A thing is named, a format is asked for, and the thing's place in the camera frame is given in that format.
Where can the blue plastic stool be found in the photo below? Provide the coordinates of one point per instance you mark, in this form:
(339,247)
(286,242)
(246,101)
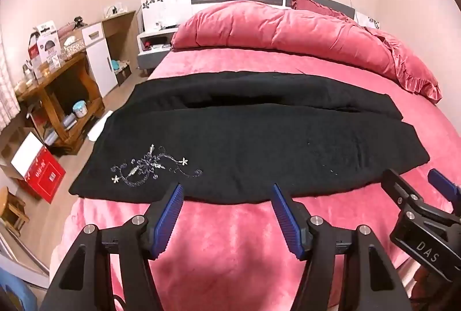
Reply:
(14,289)

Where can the small blue white rice cooker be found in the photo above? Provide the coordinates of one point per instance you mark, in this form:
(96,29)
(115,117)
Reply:
(79,109)

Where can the white desk power strip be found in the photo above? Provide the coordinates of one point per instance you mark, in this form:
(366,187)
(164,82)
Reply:
(115,10)

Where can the white grey nightstand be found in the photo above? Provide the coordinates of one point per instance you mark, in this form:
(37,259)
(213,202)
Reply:
(149,57)

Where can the dark red ruffled pillow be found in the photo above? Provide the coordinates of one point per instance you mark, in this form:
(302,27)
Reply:
(313,4)

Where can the pink velvet duvet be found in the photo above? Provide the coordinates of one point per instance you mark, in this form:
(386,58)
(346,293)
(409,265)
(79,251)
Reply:
(288,30)

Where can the red cardboard box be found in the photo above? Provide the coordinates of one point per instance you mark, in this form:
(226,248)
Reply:
(46,174)

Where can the light blue container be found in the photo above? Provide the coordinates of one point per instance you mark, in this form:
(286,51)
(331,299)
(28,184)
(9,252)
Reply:
(116,65)

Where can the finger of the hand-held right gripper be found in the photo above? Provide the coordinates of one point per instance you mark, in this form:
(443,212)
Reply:
(443,183)
(398,186)

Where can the white floral headboard panel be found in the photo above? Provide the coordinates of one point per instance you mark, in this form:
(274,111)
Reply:
(369,21)
(165,8)

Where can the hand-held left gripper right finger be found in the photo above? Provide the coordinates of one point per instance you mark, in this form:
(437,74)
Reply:
(286,217)

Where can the pink plush bed sheet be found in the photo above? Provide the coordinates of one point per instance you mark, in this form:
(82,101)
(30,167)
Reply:
(234,235)

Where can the brown wooden shelf table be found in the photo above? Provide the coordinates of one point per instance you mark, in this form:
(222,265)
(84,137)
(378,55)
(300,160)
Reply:
(83,69)

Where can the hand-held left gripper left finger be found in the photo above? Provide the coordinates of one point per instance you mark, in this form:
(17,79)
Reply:
(169,217)

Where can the black embroidered pants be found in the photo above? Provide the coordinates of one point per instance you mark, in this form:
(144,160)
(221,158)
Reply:
(252,138)

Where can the white sheet on floor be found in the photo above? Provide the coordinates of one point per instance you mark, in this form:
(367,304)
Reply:
(99,127)

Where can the printed white red box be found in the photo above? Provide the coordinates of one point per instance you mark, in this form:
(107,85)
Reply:
(45,42)

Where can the wooden desk with white door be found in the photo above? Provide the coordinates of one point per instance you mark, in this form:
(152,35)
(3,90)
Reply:
(102,58)

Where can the wooden stool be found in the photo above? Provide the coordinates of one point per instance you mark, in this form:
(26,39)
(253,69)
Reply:
(12,210)

